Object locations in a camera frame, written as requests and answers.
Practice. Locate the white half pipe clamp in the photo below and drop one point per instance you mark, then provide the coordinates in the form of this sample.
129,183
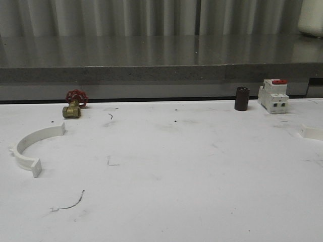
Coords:
311,133
31,164

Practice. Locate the grey stone counter shelf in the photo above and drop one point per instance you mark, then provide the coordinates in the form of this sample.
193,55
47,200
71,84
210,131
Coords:
44,69

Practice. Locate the white circuit breaker red switch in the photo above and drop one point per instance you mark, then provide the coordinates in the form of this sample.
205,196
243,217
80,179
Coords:
272,95

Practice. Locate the white container on counter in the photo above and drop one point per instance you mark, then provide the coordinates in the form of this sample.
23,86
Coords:
310,19

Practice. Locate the grey pleated curtain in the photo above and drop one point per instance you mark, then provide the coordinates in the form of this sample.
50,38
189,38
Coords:
147,18

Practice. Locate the dark brown cylinder coupling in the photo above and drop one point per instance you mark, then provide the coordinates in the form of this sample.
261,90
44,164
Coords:
242,98

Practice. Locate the brass valve red handwheel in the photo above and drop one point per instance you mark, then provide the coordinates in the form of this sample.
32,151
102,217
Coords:
76,100

